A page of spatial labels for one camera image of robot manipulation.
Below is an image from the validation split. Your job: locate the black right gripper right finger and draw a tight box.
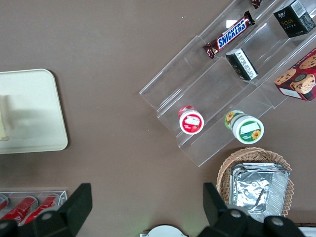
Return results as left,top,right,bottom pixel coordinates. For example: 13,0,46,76
199,182,303,237

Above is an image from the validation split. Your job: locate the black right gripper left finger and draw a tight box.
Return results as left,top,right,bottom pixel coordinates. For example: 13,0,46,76
0,182,93,237

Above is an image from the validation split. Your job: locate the light tan wicker basket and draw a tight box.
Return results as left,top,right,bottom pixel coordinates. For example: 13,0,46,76
216,147,295,223

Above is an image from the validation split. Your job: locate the cream plastic tray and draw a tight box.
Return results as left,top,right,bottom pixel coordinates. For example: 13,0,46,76
0,68,69,155

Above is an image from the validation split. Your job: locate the clear acrylic bottle rack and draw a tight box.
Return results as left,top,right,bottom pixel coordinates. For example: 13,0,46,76
0,189,68,224

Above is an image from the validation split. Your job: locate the silver foil container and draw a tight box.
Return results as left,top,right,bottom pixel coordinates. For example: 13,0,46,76
229,161,290,223

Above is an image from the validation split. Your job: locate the green lid yogurt cup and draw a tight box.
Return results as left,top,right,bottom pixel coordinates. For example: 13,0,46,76
224,109,265,145

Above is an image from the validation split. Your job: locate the red lid yogurt cup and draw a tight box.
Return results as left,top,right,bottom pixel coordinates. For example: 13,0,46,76
178,104,205,135

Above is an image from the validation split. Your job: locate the clear acrylic step display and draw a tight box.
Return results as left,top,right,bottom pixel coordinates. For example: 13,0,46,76
138,0,316,168

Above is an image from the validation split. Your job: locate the small black box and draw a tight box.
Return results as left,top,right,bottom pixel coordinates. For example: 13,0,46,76
273,0,316,39
225,47,259,82

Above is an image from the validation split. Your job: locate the red cookie box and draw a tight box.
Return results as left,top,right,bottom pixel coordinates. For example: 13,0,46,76
274,47,316,102

